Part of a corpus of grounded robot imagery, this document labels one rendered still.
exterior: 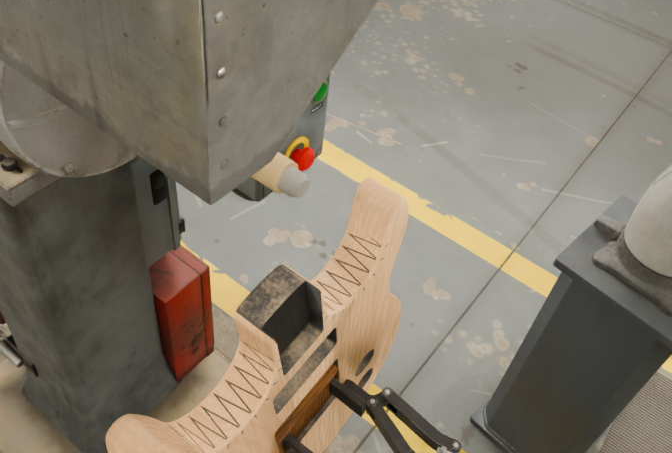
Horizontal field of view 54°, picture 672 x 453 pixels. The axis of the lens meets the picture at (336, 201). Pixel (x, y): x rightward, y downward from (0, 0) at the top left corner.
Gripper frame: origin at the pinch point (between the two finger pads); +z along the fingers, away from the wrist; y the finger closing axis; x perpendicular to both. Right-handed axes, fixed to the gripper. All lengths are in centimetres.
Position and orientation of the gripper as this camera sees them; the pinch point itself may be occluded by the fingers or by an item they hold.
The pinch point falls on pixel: (312, 413)
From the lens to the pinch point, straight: 74.0
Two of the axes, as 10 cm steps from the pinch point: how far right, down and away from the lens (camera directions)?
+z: -7.9, -4.9, 3.8
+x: -0.1, -6.0, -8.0
